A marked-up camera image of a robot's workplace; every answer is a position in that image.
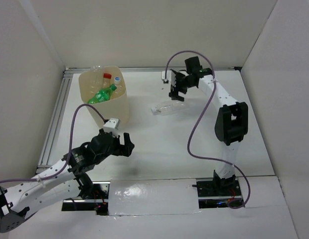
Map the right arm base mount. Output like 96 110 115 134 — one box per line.
192 179 243 209

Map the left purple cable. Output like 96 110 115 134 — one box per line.
0 104 108 186

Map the aluminium frame rail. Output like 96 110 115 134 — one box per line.
36 68 242 181

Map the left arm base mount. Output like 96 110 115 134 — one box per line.
61 181 110 216

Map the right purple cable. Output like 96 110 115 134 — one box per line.
165 51 251 209

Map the purple cable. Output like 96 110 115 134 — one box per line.
165 51 251 209
0 104 108 186

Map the green soda bottle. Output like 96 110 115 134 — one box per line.
88 84 117 104

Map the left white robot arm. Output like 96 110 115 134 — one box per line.
0 130 135 233

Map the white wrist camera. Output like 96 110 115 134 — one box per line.
161 70 177 85
103 118 120 138

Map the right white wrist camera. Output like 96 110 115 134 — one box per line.
161 70 177 85

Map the red label bottle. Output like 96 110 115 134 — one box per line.
102 73 112 89

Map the beige plastic bin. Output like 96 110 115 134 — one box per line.
79 66 130 125

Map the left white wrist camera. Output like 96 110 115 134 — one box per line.
103 118 120 138

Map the clear bottle white cap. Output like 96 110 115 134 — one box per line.
113 77 123 98

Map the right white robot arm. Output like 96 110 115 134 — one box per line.
165 56 248 195

